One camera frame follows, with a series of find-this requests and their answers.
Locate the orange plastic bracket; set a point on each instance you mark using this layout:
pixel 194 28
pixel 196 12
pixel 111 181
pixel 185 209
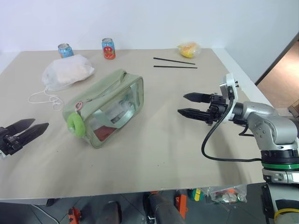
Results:
pixel 181 204

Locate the dark rounded cylinder shape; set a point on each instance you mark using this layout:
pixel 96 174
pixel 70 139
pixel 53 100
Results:
pixel 163 210

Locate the blue and red drink can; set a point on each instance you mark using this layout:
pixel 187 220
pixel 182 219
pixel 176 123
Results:
pixel 108 50

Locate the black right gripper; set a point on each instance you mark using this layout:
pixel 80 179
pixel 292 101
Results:
pixel 217 107

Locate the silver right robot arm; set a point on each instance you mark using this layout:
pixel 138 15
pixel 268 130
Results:
pixel 271 123

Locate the orange and black tool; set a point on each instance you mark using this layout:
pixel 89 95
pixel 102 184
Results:
pixel 74 214

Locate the yellow snack plastic bag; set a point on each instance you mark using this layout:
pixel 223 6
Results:
pixel 188 49

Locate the black chopstick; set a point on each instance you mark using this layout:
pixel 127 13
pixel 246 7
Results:
pixel 175 67
pixel 174 60

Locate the green transparent toiletry bag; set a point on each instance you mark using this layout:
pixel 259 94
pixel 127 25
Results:
pixel 109 93

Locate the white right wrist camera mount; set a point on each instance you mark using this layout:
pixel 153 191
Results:
pixel 231 84

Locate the dark door frame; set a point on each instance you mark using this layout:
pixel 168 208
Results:
pixel 278 56

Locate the brown wooden box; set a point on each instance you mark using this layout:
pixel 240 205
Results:
pixel 294 107

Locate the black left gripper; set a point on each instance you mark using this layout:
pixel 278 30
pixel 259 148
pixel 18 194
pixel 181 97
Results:
pixel 9 142

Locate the clear plastic bag of items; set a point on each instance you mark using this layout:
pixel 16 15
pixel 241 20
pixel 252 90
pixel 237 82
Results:
pixel 227 194

